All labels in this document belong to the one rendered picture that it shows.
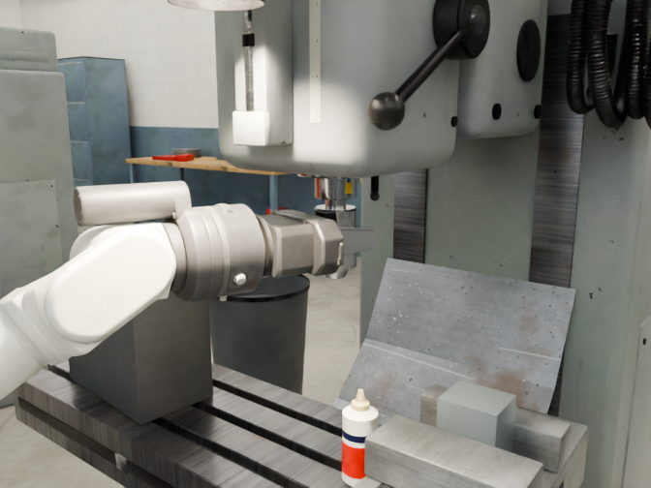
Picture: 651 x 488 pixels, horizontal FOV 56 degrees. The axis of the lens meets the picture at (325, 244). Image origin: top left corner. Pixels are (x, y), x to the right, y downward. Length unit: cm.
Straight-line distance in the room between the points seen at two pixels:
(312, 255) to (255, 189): 606
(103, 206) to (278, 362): 215
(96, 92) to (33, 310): 741
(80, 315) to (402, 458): 30
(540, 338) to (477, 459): 39
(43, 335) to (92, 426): 42
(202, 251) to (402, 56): 25
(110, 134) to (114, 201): 743
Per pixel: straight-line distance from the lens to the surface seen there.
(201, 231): 55
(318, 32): 55
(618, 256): 93
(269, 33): 55
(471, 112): 68
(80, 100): 791
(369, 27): 54
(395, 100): 49
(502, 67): 72
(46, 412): 104
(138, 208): 56
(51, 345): 52
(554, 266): 95
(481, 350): 97
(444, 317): 100
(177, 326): 86
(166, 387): 88
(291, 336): 263
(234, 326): 258
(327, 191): 63
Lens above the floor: 137
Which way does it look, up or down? 12 degrees down
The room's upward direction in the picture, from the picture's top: straight up
